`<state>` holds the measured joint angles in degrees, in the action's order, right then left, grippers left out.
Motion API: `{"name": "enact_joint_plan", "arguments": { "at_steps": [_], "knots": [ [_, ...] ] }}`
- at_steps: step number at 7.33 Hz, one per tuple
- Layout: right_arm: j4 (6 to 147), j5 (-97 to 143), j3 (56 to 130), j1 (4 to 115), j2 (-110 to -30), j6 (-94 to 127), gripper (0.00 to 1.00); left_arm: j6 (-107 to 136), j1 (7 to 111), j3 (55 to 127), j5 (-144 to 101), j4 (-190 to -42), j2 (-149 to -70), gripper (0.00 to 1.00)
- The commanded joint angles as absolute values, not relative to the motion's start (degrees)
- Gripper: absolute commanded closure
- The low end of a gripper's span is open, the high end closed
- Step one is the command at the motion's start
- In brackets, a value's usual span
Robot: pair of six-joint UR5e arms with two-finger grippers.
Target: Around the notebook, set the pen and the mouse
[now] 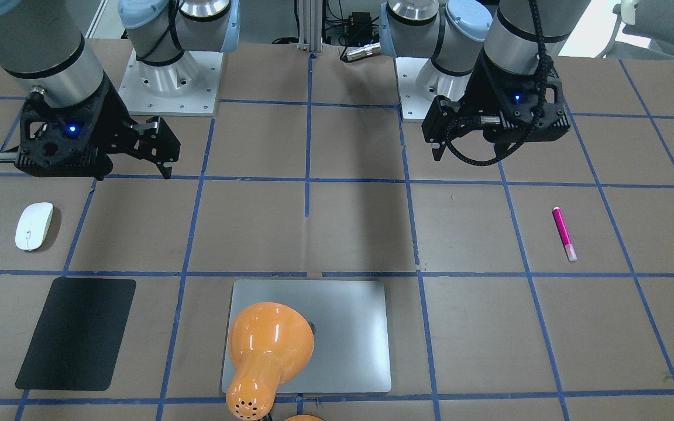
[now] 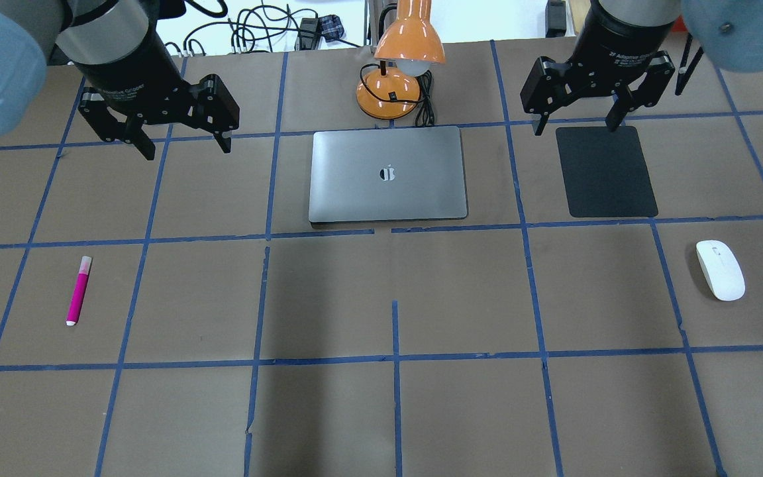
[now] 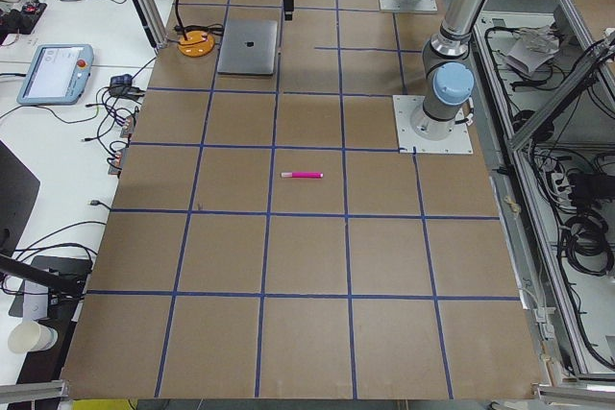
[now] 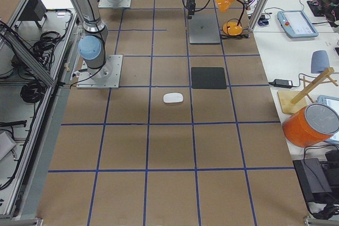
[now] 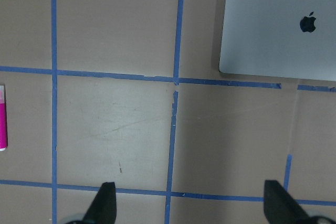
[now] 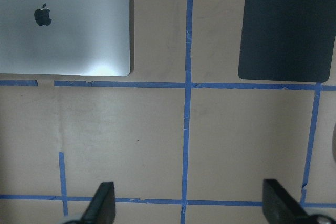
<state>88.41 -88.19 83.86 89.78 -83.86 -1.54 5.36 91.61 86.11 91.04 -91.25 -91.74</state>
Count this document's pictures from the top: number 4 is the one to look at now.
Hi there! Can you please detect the white computer mouse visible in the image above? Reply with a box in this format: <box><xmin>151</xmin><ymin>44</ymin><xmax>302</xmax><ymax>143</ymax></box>
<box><xmin>163</xmin><ymin>93</ymin><xmax>184</xmax><ymax>103</ymax></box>

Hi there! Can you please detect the silver laptop notebook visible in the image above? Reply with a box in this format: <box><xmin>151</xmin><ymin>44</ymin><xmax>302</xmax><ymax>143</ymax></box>
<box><xmin>188</xmin><ymin>13</ymin><xmax>220</xmax><ymax>45</ymax></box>

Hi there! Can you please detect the black mousepad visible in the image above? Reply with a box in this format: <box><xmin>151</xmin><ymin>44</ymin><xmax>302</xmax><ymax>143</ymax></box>
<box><xmin>191</xmin><ymin>67</ymin><xmax>227</xmax><ymax>89</ymax></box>

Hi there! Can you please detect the orange desk lamp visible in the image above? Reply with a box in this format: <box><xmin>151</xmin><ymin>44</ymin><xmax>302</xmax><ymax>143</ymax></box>
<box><xmin>215</xmin><ymin>0</ymin><xmax>244</xmax><ymax>37</ymax></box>

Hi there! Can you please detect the blue teach pendant tablet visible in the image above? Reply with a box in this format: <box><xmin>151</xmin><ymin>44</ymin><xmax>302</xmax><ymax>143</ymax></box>
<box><xmin>277</xmin><ymin>10</ymin><xmax>318</xmax><ymax>38</ymax></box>

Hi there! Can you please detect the black power adapter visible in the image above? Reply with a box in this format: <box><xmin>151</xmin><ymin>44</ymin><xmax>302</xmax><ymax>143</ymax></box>
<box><xmin>269</xmin><ymin>79</ymin><xmax>295</xmax><ymax>89</ymax></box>

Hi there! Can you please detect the wooden stand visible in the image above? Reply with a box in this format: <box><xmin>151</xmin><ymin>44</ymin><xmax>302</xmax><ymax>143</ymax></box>
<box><xmin>278</xmin><ymin>67</ymin><xmax>338</xmax><ymax>114</ymax></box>

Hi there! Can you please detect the orange cylindrical container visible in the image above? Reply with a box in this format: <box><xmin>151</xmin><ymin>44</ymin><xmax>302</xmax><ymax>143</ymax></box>
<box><xmin>282</xmin><ymin>103</ymin><xmax>338</xmax><ymax>148</ymax></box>

